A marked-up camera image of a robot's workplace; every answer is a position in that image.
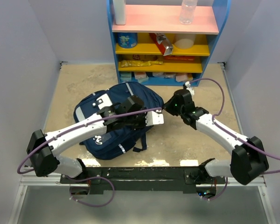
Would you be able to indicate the red silver snack box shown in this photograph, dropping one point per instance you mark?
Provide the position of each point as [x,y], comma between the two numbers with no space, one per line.
[162,42]

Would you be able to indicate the blue round can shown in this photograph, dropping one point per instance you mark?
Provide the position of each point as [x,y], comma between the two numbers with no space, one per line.
[127,40]

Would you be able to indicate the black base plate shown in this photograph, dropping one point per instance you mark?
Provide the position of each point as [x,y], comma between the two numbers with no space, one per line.
[184,179]

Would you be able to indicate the aluminium frame rail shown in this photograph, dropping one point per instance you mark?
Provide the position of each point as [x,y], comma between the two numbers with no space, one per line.
[30,179]

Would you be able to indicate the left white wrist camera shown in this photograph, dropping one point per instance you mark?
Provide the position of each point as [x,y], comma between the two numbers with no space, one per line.
[153,118]

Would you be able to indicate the orange flat box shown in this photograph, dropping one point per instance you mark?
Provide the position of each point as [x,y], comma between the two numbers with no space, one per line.
[179,58]

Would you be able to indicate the green sponge pack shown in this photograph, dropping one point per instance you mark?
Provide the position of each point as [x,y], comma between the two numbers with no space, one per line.
[125,76]

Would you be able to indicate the clear plastic water bottle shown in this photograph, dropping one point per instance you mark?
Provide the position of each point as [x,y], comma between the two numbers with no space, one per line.
[187,11]

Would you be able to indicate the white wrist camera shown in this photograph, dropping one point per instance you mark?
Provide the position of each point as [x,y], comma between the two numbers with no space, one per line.
[187,86]
[153,118]

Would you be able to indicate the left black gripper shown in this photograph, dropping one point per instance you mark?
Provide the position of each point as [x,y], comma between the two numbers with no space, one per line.
[143,124]

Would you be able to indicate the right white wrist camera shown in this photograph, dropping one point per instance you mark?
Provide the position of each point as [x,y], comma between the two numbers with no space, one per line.
[187,86]

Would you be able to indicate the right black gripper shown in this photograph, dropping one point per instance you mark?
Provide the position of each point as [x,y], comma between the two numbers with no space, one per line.
[168,106]

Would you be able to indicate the yellow snack bag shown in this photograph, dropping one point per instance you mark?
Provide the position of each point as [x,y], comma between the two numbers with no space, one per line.
[134,63]

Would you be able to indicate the blue shelf unit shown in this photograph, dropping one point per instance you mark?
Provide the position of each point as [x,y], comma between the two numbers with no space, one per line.
[150,45]

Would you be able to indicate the navy blue backpack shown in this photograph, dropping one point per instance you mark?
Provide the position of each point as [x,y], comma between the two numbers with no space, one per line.
[115,143]

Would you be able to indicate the orange pink sponge pack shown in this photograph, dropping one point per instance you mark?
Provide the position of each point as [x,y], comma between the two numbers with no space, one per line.
[183,77]

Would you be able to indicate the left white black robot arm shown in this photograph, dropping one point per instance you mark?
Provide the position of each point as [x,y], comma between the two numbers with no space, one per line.
[45,149]

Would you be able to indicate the white cylinder bottle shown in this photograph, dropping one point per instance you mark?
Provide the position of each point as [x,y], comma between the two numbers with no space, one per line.
[120,11]

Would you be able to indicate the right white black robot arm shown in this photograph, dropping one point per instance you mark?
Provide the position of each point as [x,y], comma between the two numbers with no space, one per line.
[247,154]

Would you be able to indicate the white plastic tub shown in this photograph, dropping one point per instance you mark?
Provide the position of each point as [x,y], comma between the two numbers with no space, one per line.
[184,41]

